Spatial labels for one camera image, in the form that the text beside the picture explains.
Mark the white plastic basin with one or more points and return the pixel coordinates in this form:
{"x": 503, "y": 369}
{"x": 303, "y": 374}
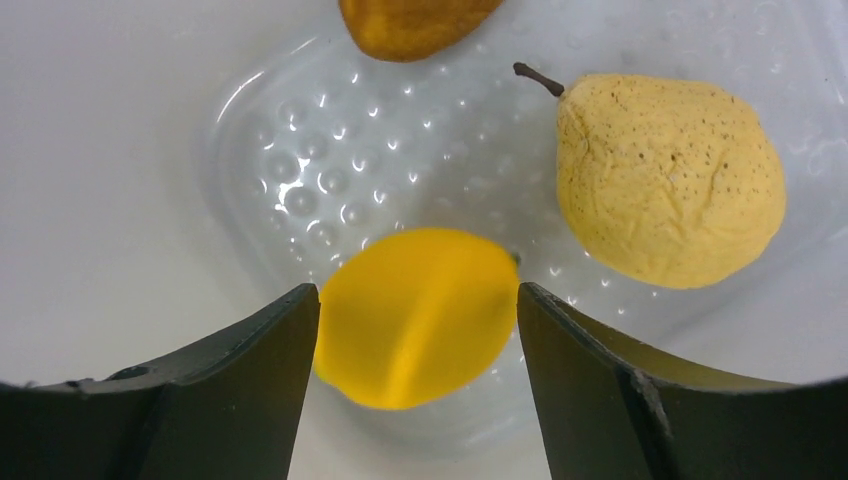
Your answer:
{"x": 170, "y": 168}

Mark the orange brown fake fruit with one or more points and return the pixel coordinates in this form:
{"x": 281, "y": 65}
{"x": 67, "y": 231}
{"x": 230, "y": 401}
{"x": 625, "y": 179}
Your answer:
{"x": 403, "y": 31}

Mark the yellow fake lemon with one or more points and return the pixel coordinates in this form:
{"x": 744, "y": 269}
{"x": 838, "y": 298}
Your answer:
{"x": 415, "y": 317}

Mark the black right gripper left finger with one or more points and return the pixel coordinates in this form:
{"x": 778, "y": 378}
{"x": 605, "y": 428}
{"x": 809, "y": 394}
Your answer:
{"x": 226, "y": 406}

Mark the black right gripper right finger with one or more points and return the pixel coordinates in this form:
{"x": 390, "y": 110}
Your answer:
{"x": 612, "y": 407}

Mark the yellow fake fruit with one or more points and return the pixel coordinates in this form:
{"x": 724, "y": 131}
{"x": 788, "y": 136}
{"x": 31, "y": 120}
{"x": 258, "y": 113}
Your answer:
{"x": 670, "y": 182}

